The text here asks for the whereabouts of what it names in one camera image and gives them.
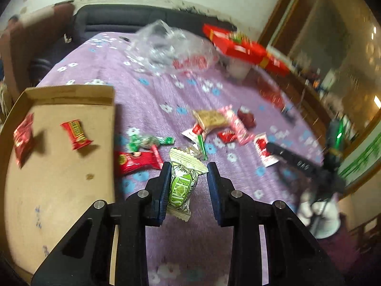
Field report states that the green and white candy packet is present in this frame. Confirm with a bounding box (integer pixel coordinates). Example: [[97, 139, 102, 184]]
[[168, 148, 209, 223]]

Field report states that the dark sofa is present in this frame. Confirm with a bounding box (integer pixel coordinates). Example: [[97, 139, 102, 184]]
[[67, 4, 239, 47]]

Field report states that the white cup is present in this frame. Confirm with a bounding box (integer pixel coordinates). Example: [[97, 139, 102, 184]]
[[228, 58, 253, 80]]

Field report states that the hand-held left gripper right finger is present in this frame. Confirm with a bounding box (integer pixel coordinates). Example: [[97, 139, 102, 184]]
[[207, 161, 346, 286]]

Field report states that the white and red sachet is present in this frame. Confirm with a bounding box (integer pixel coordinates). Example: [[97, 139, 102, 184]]
[[182, 123, 206, 144]]

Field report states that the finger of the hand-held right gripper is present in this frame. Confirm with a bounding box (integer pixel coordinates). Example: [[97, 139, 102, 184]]
[[266, 142, 324, 176]]

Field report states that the person's right forearm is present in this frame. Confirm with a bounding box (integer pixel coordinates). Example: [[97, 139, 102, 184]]
[[316, 213, 361, 275]]

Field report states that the beige cracker packet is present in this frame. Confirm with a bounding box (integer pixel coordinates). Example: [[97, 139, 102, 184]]
[[192, 110, 231, 132]]

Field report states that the green bamboo print panel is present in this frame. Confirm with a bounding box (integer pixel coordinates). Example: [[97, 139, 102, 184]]
[[339, 140, 381, 192]]

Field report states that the purple floral tablecloth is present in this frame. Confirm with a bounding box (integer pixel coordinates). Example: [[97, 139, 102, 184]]
[[36, 31, 346, 286]]

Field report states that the person's right hand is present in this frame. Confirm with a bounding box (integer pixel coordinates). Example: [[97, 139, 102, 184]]
[[298, 192, 341, 239]]

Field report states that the long red gift box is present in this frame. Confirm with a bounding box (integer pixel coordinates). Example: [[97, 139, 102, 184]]
[[202, 23, 291, 77]]

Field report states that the large red snack packet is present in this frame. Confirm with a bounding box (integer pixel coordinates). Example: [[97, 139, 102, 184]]
[[115, 146, 164, 176]]

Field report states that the crinkled red snack packet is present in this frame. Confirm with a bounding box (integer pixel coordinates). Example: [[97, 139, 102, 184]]
[[13, 113, 35, 168]]

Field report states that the shallow cardboard box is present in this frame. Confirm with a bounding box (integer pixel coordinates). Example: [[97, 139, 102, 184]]
[[0, 85, 116, 277]]

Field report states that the brown sofa armrest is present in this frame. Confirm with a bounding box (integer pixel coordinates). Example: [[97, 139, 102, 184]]
[[0, 1, 75, 102]]

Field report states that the wooden glass-front cabinet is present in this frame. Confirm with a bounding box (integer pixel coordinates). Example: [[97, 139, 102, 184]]
[[257, 0, 381, 167]]

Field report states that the dark red foil packet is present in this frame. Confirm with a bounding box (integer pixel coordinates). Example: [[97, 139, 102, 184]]
[[237, 107, 257, 130]]

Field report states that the small red candy packet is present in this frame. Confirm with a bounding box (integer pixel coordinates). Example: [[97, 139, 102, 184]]
[[217, 130, 237, 144]]

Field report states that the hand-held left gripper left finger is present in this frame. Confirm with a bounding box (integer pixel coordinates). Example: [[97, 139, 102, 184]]
[[31, 161, 173, 286]]

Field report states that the red packet with yellow label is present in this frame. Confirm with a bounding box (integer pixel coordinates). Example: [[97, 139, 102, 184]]
[[60, 119, 94, 151]]

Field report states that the green stick packet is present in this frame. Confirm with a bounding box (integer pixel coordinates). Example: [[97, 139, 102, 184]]
[[198, 134, 208, 161]]

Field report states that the green wrapped candy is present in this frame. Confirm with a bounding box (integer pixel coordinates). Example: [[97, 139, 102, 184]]
[[128, 135, 175, 153]]

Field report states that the pink striped snack packet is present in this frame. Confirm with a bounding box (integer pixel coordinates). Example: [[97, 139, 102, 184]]
[[220, 105, 257, 146]]

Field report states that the white packet with red print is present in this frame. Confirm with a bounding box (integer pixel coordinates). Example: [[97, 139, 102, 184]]
[[254, 133, 280, 168]]

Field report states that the clear plastic bag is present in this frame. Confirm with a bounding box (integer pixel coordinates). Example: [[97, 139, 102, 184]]
[[123, 19, 220, 77]]

